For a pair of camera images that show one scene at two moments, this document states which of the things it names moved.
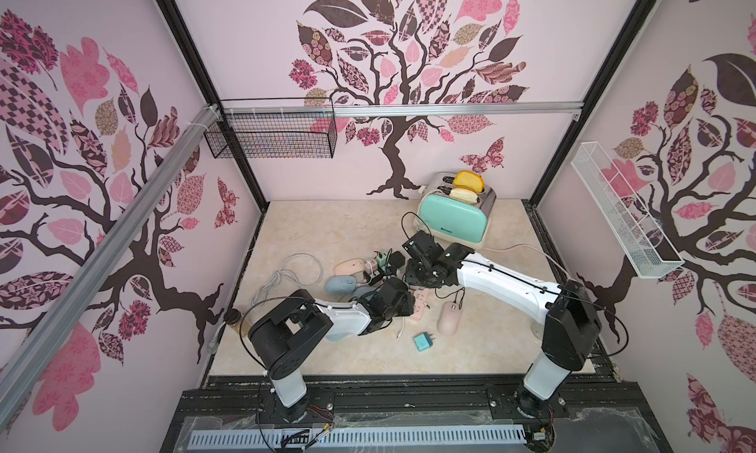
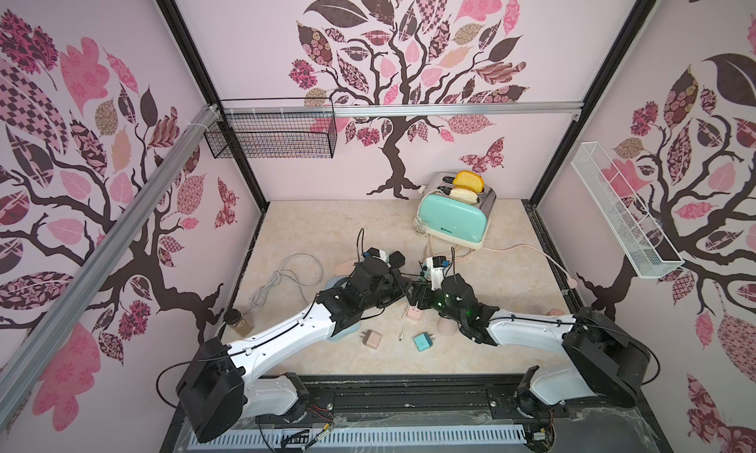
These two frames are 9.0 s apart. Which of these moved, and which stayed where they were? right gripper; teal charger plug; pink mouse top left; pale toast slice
Moved: right gripper
Stayed: teal charger plug; pale toast slice; pink mouse top left
